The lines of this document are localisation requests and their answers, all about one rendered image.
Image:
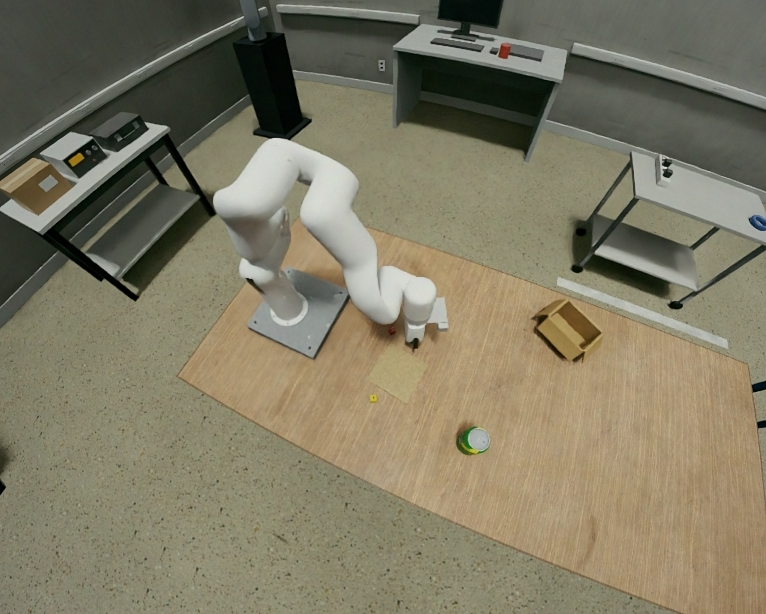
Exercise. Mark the green drink can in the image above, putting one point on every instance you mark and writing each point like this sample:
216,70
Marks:
474,440

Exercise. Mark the brown cardboard box with flaps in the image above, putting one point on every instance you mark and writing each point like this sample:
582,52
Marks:
576,324

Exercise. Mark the beige square mat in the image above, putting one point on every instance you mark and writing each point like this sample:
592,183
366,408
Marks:
397,372

